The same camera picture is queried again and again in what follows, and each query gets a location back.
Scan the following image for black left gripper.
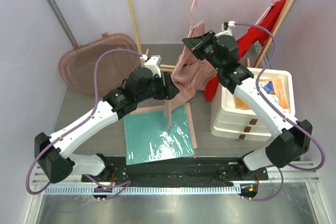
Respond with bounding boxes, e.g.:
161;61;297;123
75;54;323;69
136;71;179;103

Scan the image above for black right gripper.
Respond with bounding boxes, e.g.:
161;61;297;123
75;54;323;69
183;31;223;72

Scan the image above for pink wire hanger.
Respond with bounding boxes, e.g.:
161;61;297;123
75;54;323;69
255;0;276;25
188;0;197;37

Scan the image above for pink t shirt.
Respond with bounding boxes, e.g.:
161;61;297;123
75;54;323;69
162;20;218;130

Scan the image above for red t shirt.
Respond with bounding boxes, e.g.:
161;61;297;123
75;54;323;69
204;0;286;102

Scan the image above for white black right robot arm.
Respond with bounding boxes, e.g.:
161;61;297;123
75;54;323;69
182;30;312;179

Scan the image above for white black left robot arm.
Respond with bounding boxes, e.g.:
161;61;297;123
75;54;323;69
35;67;179;184

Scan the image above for pink board under mat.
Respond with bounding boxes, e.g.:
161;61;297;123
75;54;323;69
130;102;197;149

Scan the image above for green cutting mat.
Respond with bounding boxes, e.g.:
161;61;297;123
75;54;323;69
123;106;195;165

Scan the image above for white drawer storage box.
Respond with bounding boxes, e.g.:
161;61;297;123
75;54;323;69
211;69;296;142

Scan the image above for pink plastic basket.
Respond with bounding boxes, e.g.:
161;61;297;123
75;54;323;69
59;33;140;97

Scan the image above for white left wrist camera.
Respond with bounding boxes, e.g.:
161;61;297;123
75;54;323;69
144;55;162;77

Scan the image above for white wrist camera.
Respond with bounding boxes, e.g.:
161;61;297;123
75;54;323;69
144;55;162;77
222;21;236;36

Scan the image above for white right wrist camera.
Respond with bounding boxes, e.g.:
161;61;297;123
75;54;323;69
222;21;236;36

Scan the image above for wooden clothes rack frame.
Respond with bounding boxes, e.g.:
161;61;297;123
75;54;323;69
127;0;295;71

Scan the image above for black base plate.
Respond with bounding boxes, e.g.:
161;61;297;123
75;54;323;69
92;156;268;188

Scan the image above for white slotted cable duct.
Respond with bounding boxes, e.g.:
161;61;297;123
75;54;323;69
45;184;241;196

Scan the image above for metal corner post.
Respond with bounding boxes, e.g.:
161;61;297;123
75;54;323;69
46;0;78;48

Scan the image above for aluminium rail frame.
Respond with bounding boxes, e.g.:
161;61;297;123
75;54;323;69
28;154;327;219

